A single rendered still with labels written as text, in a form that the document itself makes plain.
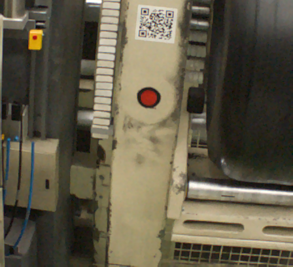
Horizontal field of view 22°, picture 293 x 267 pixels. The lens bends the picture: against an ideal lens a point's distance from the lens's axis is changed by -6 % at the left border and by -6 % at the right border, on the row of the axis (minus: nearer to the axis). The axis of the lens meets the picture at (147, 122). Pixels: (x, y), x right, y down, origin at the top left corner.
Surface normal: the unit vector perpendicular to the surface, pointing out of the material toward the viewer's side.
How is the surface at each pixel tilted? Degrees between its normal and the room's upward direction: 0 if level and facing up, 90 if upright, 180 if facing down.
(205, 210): 0
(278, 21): 60
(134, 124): 90
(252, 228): 90
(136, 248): 90
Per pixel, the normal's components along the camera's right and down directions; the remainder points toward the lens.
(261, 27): -0.29, 0.03
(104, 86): -0.07, 0.48
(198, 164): 0.09, -0.87
